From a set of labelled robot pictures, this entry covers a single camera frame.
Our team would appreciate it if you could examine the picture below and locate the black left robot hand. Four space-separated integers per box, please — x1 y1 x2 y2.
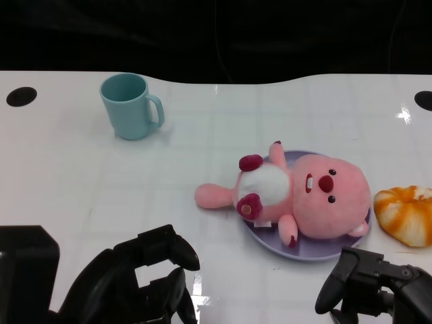
0 224 200 324

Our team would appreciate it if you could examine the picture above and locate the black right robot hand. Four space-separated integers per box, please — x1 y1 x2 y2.
315 246 432 324

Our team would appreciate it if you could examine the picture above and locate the pink plush beaver doll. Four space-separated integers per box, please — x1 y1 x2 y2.
194 140 372 249

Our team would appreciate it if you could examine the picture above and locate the lavender plastic plate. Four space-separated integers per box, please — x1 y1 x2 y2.
236 149 373 263

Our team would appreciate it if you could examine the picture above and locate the orange white striped bread toy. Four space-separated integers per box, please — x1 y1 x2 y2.
373 185 432 248

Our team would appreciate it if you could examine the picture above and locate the teal plastic mug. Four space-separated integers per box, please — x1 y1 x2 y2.
99 73 165 141

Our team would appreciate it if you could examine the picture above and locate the black round table grommet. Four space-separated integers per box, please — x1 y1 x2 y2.
414 90 432 111
5 86 38 109

